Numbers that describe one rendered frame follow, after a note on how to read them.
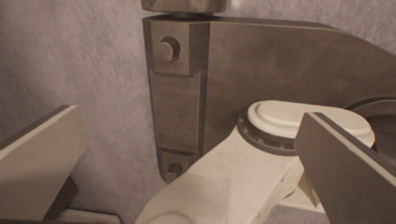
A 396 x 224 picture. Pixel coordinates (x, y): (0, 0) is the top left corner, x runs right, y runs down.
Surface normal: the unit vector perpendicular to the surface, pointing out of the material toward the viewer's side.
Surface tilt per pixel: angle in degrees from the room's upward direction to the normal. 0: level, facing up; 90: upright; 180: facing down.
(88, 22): 0
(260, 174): 90
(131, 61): 0
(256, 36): 0
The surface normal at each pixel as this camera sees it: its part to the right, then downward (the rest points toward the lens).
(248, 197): 0.03, -0.86
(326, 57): -0.21, 0.50
